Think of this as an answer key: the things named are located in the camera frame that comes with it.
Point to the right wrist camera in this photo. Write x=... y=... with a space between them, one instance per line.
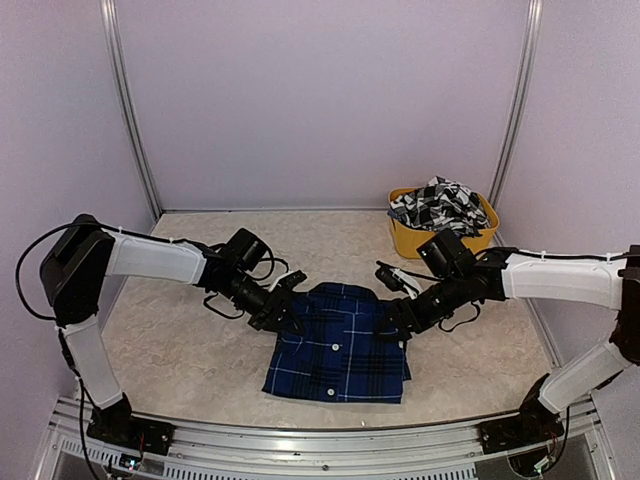
x=397 y=280

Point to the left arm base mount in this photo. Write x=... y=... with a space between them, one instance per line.
x=117 y=425

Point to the aluminium frame post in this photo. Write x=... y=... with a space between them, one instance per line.
x=115 y=49
x=519 y=99

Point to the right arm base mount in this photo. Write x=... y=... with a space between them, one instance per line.
x=533 y=423

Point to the black white plaid shirt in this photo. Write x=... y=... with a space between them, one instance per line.
x=441 y=204

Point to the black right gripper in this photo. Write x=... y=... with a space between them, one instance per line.
x=398 y=310

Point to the blue plaid long sleeve shirt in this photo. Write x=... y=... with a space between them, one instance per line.
x=338 y=359

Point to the left aluminium frame post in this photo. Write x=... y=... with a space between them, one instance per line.
x=115 y=49

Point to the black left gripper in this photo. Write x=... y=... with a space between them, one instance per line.
x=268 y=317

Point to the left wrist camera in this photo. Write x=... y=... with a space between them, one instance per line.
x=288 y=280

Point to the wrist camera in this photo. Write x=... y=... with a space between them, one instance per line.
x=397 y=280
x=288 y=280

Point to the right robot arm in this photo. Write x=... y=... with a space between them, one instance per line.
x=503 y=273

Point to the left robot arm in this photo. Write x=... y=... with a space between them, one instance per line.
x=87 y=252

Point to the front aluminium rail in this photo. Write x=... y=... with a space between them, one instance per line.
x=201 y=450

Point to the right aluminium frame post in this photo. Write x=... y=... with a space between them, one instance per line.
x=519 y=99

